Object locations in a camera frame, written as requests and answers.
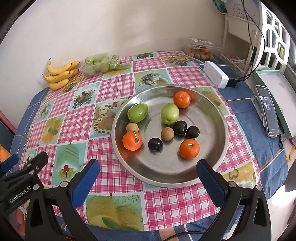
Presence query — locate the banana bunch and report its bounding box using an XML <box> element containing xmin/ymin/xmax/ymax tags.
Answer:
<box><xmin>42</xmin><ymin>58</ymin><xmax>80</xmax><ymax>90</ymax></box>

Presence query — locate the white shelf unit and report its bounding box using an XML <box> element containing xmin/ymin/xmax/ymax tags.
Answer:
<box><xmin>220</xmin><ymin>14</ymin><xmax>260</xmax><ymax>77</ymax></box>

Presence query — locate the dark plum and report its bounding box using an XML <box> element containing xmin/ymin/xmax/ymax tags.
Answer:
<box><xmin>173</xmin><ymin>120</ymin><xmax>187</xmax><ymax>136</ymax></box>
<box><xmin>148</xmin><ymin>138</ymin><xmax>163</xmax><ymax>151</ymax></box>
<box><xmin>186</xmin><ymin>126</ymin><xmax>200</xmax><ymax>138</ymax></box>

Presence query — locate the small brown longan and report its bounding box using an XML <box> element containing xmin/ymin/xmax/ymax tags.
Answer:
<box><xmin>126</xmin><ymin>123</ymin><xmax>139</xmax><ymax>132</ymax></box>

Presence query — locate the small green apple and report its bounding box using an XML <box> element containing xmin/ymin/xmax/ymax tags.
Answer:
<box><xmin>161</xmin><ymin>103</ymin><xmax>180</xmax><ymax>125</ymax></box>

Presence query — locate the large green mango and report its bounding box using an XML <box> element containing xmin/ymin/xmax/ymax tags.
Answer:
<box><xmin>127</xmin><ymin>103</ymin><xmax>149</xmax><ymax>123</ymax></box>

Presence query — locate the orange tangerine front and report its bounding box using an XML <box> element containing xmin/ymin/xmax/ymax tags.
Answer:
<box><xmin>179</xmin><ymin>138</ymin><xmax>200</xmax><ymax>160</ymax></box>

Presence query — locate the black smartphone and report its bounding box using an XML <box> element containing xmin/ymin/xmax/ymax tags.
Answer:
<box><xmin>255</xmin><ymin>85</ymin><xmax>280</xmax><ymax>138</ymax></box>

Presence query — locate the orange tangerine with stem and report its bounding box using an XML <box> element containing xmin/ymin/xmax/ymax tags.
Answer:
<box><xmin>122</xmin><ymin>131</ymin><xmax>142</xmax><ymax>151</ymax></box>

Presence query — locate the large steel plate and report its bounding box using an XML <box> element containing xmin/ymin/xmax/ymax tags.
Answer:
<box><xmin>111</xmin><ymin>85</ymin><xmax>229</xmax><ymax>188</ymax></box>

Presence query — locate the clear tray of longans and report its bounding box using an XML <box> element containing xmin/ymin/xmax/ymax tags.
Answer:
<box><xmin>184</xmin><ymin>38</ymin><xmax>222</xmax><ymax>61</ymax></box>

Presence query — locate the clear tray of green fruit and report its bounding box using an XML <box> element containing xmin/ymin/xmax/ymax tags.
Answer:
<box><xmin>79</xmin><ymin>51</ymin><xmax>120</xmax><ymax>77</ymax></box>

